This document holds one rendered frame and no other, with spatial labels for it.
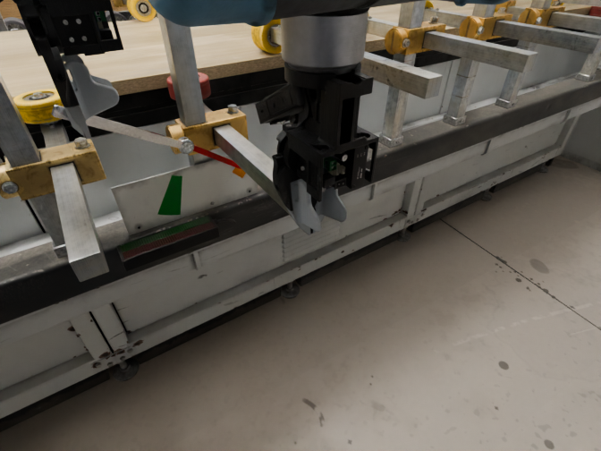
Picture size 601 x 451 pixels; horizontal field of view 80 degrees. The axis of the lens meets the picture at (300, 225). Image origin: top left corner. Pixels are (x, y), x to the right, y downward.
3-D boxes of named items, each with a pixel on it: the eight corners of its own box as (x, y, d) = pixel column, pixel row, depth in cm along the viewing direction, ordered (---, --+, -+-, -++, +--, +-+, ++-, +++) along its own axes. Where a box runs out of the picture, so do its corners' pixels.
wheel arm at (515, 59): (532, 71, 66) (540, 48, 63) (520, 73, 64) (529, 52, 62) (356, 27, 99) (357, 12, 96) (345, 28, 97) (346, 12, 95)
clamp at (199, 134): (249, 140, 68) (246, 114, 65) (178, 159, 62) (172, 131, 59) (236, 130, 71) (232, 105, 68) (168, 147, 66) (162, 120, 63)
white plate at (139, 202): (258, 193, 76) (255, 149, 69) (129, 236, 64) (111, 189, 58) (257, 191, 76) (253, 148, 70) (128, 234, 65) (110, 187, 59)
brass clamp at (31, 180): (107, 181, 57) (97, 151, 54) (6, 208, 51) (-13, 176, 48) (100, 165, 61) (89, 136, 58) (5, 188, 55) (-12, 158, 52)
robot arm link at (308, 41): (264, 7, 32) (338, 1, 35) (266, 63, 34) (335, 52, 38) (312, 20, 27) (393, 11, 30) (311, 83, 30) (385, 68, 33)
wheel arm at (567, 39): (599, 52, 76) (608, 33, 74) (591, 55, 75) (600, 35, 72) (419, 18, 109) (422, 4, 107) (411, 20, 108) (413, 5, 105)
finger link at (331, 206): (332, 252, 44) (336, 189, 39) (305, 227, 48) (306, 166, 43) (351, 243, 46) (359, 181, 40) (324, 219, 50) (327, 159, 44)
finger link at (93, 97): (132, 136, 45) (108, 57, 39) (80, 148, 43) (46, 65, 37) (127, 128, 47) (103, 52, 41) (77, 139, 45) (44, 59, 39)
